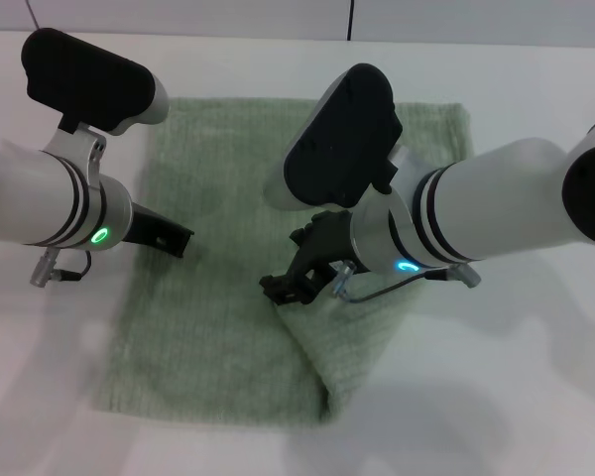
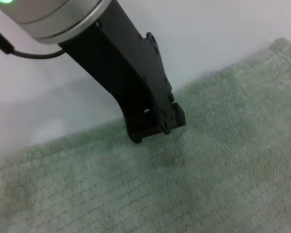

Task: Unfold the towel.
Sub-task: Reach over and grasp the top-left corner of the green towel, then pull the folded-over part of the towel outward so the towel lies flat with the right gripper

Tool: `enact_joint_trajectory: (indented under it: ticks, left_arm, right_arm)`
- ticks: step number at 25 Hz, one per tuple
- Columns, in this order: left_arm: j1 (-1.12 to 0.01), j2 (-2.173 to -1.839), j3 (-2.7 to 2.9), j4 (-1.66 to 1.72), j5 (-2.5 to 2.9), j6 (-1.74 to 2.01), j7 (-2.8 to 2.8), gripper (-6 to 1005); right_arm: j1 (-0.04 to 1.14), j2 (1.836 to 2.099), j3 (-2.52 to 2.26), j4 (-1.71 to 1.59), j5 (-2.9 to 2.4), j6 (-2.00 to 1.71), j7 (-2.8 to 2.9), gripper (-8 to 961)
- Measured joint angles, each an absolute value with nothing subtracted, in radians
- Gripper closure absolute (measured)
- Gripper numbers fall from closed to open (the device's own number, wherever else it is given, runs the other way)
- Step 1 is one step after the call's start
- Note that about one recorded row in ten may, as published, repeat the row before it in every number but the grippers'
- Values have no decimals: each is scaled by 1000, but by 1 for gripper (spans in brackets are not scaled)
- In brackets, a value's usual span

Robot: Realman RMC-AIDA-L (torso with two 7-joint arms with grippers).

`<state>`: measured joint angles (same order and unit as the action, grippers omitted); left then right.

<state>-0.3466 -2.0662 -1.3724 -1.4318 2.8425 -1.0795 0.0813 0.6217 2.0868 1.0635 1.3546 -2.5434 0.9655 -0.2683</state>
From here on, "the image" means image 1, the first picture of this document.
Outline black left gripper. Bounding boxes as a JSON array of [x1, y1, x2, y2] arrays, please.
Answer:
[[123, 202, 196, 259]]

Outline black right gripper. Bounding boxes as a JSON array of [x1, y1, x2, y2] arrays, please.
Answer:
[[258, 209, 359, 306]]

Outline light green ribbed towel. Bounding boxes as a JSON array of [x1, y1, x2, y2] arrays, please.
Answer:
[[94, 97, 476, 424]]

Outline right arm connector cable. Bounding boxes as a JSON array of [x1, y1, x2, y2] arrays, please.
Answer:
[[329, 259, 483, 304]]

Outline arm connector cable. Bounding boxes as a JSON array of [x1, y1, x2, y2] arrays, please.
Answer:
[[29, 247, 93, 289], [329, 259, 483, 304]]

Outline left arm connector cable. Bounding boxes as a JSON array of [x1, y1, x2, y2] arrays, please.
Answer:
[[29, 247, 93, 289]]

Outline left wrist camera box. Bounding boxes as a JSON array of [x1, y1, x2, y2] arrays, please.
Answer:
[[22, 28, 171, 192]]

